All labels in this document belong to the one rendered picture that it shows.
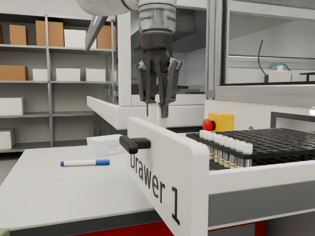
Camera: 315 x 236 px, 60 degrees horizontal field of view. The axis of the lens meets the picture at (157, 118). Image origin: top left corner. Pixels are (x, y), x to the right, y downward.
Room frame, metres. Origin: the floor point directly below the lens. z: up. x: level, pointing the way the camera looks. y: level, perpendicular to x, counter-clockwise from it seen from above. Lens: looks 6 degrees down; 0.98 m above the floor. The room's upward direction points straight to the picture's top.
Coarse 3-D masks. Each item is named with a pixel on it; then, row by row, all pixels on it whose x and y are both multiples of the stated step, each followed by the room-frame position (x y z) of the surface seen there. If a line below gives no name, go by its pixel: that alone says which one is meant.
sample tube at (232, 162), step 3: (231, 141) 0.37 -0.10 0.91; (234, 141) 0.36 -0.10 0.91; (231, 144) 0.37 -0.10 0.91; (234, 144) 0.36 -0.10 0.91; (231, 147) 0.36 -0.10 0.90; (234, 147) 0.36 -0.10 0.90; (231, 156) 0.36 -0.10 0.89; (234, 156) 0.36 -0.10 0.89; (231, 159) 0.36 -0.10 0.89; (234, 159) 0.36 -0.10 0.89; (231, 162) 0.36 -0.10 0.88; (234, 162) 0.36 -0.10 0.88; (231, 165) 0.36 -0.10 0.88; (234, 165) 0.36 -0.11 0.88; (231, 168) 0.36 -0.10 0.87; (234, 168) 0.36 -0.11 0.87
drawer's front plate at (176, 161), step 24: (144, 120) 0.46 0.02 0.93; (168, 144) 0.31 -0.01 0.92; (192, 144) 0.26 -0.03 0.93; (168, 168) 0.31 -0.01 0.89; (192, 168) 0.25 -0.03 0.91; (144, 192) 0.41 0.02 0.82; (168, 192) 0.31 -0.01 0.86; (192, 192) 0.25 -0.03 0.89; (168, 216) 0.31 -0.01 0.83; (192, 216) 0.25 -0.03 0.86
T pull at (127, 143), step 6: (120, 138) 0.39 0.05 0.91; (126, 138) 0.38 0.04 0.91; (132, 138) 0.39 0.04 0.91; (138, 138) 0.39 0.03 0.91; (144, 138) 0.39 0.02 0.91; (120, 144) 0.39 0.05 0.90; (126, 144) 0.35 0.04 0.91; (132, 144) 0.34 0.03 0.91; (138, 144) 0.36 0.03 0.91; (144, 144) 0.37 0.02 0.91; (150, 144) 0.37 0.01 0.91; (126, 150) 0.36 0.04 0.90; (132, 150) 0.34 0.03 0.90
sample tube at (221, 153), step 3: (219, 138) 0.39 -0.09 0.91; (222, 138) 0.39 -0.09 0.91; (219, 141) 0.39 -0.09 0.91; (222, 141) 0.39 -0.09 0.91; (219, 144) 0.39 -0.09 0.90; (222, 144) 0.39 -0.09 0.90; (219, 150) 0.39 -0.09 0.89; (219, 153) 0.39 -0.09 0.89; (222, 153) 0.39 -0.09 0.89; (219, 156) 0.39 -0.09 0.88; (222, 156) 0.39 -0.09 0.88; (219, 159) 0.39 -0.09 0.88; (222, 159) 0.39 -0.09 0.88; (219, 162) 0.39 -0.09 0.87; (222, 162) 0.39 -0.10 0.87
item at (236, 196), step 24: (240, 168) 0.29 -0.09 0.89; (264, 168) 0.30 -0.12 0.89; (288, 168) 0.30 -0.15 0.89; (312, 168) 0.32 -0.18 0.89; (216, 192) 0.28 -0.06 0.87; (240, 192) 0.28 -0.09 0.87; (264, 192) 0.29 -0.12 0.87; (288, 192) 0.30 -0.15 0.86; (312, 192) 0.31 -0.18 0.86; (216, 216) 0.27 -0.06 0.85; (240, 216) 0.28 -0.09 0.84; (264, 216) 0.29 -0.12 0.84
